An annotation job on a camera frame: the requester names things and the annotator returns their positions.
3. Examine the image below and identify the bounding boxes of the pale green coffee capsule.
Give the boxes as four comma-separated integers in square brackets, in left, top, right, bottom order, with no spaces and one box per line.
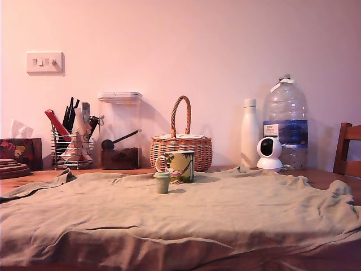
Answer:
[153,171,171,195]

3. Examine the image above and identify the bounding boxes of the brown coffee grounds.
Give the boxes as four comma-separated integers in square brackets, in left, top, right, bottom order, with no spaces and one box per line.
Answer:
[101,147,141,170]

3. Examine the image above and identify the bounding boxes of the black coffee scoop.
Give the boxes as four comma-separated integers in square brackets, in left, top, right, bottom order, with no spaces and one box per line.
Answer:
[101,129,142,151]

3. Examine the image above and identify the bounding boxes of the yellow green printed mug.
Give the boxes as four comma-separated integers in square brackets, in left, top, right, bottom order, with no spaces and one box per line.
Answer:
[155,151,196,183]

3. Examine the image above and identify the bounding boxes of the clear plastic storage container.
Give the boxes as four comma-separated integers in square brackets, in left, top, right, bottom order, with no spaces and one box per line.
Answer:
[99,99,142,171]

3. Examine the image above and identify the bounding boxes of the white metal bottle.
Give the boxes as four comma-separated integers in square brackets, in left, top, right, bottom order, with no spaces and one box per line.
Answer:
[241,98,261,169]

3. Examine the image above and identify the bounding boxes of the pale green table cloth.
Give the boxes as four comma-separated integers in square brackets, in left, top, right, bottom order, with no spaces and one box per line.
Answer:
[0,165,361,266]

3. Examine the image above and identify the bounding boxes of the large clear water bottle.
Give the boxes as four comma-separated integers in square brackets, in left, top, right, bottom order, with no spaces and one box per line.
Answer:
[262,73,309,171]

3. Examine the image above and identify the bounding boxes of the black stick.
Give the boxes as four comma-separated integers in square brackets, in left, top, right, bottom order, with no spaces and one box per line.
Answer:
[61,97,75,133]
[67,99,81,135]

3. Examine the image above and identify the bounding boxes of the red flat utensil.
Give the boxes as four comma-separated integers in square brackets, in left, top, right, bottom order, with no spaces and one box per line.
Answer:
[44,109,73,142]

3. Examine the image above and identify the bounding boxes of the dark floral tissue box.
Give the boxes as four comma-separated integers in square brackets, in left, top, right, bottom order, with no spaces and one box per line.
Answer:
[0,137,43,172]

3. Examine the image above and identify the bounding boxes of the white tissue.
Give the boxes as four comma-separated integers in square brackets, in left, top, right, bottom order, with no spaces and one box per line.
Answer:
[10,119,34,139]

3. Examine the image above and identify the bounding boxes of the wooden chair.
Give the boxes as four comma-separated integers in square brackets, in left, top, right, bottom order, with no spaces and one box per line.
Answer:
[332,122,361,179]

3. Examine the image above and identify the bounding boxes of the round cork trivet stack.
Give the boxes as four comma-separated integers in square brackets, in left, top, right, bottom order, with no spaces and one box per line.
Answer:
[0,158,30,180]

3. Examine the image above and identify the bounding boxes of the wicker basket with handle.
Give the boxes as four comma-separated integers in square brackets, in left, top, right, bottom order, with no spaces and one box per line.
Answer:
[149,95,213,173]

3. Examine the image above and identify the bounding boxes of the dark brown utensil handle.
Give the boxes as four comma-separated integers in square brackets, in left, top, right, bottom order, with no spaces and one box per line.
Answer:
[88,115,100,142]

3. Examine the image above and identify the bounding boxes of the small white round camera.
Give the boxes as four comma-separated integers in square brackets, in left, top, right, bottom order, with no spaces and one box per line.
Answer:
[256,136,284,173]

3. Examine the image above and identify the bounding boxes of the chrome wire utensil rack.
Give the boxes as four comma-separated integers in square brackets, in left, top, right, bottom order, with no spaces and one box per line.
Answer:
[50,128,95,171]

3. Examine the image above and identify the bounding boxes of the white wall switch plate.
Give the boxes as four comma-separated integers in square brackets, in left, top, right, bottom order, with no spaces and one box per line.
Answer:
[27,51,65,76]

